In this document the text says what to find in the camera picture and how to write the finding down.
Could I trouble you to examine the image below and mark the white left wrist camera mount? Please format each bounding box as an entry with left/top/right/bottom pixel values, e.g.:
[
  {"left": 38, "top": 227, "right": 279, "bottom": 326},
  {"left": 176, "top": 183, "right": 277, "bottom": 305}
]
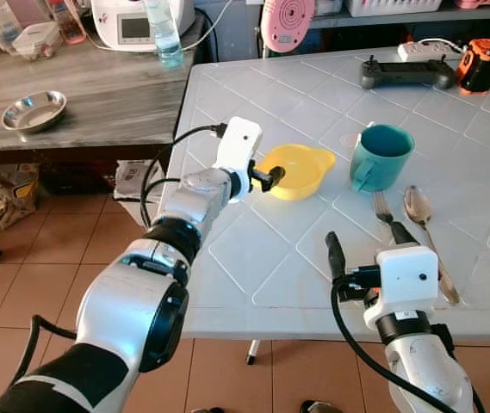
[{"left": 213, "top": 117, "right": 264, "bottom": 203}]

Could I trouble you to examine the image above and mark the white power strip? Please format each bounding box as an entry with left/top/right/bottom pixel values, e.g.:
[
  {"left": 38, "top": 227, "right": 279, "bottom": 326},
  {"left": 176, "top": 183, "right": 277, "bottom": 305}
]
[{"left": 397, "top": 40, "right": 465, "bottom": 63}]

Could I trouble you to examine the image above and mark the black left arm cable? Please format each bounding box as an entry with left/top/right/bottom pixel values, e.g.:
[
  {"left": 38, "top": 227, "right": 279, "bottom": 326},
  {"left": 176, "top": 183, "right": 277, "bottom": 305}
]
[{"left": 139, "top": 123, "right": 228, "bottom": 229}]

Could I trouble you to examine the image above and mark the fork with black handle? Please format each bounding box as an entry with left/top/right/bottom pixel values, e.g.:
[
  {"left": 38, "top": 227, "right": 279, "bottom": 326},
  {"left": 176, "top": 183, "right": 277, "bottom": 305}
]
[{"left": 372, "top": 191, "right": 419, "bottom": 250}]

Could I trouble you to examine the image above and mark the metal spoon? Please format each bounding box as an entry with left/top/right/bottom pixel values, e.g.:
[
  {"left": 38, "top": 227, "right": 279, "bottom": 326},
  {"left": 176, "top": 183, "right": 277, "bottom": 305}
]
[{"left": 402, "top": 185, "right": 462, "bottom": 306}]

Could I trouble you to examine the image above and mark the white kitchen cooking machine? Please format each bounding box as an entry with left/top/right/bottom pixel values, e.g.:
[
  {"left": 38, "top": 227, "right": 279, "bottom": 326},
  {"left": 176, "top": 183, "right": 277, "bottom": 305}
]
[{"left": 90, "top": 0, "right": 196, "bottom": 52}]

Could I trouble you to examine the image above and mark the pink round device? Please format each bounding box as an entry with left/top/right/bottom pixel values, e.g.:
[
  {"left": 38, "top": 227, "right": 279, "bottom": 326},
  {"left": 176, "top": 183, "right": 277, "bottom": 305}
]
[{"left": 260, "top": 0, "right": 317, "bottom": 54}]

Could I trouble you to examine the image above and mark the orange and black battery pack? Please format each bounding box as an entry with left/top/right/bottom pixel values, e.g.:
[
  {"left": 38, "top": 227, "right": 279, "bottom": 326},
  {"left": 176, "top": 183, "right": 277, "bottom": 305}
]
[{"left": 457, "top": 38, "right": 490, "bottom": 95}]

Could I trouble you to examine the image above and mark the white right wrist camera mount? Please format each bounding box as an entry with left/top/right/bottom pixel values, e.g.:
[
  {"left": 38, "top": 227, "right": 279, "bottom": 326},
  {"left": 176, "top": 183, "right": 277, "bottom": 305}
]
[{"left": 375, "top": 244, "right": 441, "bottom": 321}]

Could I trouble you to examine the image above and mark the pink tinted clear bottle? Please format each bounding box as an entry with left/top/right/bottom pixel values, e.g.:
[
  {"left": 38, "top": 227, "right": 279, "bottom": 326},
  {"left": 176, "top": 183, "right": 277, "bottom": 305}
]
[{"left": 51, "top": 0, "right": 87, "bottom": 45}]

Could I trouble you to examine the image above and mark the white plastic table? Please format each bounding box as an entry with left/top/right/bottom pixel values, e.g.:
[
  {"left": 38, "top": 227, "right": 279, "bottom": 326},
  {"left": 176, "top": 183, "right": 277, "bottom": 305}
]
[{"left": 180, "top": 43, "right": 490, "bottom": 367}]

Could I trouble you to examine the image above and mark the small lidded clear container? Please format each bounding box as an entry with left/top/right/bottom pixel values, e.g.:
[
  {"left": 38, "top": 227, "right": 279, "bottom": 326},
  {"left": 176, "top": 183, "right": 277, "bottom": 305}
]
[{"left": 12, "top": 23, "right": 63, "bottom": 61}]

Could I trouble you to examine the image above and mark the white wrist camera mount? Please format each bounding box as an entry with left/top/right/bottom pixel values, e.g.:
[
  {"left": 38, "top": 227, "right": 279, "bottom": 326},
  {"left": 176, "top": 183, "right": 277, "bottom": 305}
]
[
  {"left": 213, "top": 117, "right": 264, "bottom": 203},
  {"left": 375, "top": 244, "right": 441, "bottom": 321}
]

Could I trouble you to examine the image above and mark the black remote controller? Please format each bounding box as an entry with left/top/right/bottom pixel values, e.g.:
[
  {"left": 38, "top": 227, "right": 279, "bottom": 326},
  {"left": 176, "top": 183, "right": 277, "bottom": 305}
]
[{"left": 361, "top": 56, "right": 456, "bottom": 91}]

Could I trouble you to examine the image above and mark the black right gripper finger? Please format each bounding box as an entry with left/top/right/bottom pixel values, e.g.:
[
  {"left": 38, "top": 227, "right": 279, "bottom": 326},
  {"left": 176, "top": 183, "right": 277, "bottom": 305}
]
[{"left": 326, "top": 231, "right": 348, "bottom": 280}]

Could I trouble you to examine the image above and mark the grey wooden table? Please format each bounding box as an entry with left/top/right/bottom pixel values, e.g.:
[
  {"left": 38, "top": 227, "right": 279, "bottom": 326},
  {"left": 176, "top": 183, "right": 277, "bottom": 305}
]
[{"left": 0, "top": 39, "right": 198, "bottom": 263}]

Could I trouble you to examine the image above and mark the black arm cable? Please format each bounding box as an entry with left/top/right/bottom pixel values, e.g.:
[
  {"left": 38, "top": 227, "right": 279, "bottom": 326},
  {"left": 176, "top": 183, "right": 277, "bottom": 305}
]
[
  {"left": 139, "top": 123, "right": 228, "bottom": 229},
  {"left": 329, "top": 280, "right": 435, "bottom": 413}
]

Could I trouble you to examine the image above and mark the clear bottle with orange cap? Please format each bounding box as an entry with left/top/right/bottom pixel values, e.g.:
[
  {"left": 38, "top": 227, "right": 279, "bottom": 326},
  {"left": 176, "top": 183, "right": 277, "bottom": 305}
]
[{"left": 0, "top": 0, "right": 22, "bottom": 54}]

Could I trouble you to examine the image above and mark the grey shelf board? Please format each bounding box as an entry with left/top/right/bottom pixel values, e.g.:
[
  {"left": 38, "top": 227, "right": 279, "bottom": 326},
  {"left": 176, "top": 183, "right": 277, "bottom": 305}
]
[{"left": 309, "top": 9, "right": 490, "bottom": 31}]

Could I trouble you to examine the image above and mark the white plastic basket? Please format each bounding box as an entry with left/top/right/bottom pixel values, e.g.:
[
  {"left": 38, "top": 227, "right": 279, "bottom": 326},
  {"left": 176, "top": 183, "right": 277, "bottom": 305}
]
[{"left": 346, "top": 0, "right": 442, "bottom": 18}]

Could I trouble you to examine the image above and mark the printed plastic bag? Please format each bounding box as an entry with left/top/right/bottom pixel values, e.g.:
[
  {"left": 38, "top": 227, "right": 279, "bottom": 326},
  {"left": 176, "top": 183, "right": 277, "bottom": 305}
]
[{"left": 0, "top": 163, "right": 40, "bottom": 237}]

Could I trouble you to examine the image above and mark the yellow plastic bowl with handles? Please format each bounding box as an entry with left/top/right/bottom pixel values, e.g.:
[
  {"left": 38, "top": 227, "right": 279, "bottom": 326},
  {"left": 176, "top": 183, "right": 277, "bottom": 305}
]
[{"left": 253, "top": 143, "right": 338, "bottom": 201}]

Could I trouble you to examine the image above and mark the teal plastic mug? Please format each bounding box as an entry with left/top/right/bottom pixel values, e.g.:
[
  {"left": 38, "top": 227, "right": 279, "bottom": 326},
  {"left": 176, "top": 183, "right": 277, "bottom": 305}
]
[{"left": 349, "top": 123, "right": 416, "bottom": 194}]

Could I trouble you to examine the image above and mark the white plastic storage bin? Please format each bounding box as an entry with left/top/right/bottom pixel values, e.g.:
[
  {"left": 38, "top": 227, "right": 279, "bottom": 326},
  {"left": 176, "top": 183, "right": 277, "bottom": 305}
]
[{"left": 114, "top": 159, "right": 170, "bottom": 203}]

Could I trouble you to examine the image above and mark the round steel bowl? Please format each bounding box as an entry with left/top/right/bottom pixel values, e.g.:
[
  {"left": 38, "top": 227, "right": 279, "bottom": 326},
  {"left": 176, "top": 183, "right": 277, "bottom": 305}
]
[{"left": 2, "top": 90, "right": 68, "bottom": 133}]

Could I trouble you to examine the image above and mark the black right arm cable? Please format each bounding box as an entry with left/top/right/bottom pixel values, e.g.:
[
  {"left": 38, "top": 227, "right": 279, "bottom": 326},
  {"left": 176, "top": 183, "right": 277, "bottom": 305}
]
[{"left": 329, "top": 280, "right": 435, "bottom": 413}]

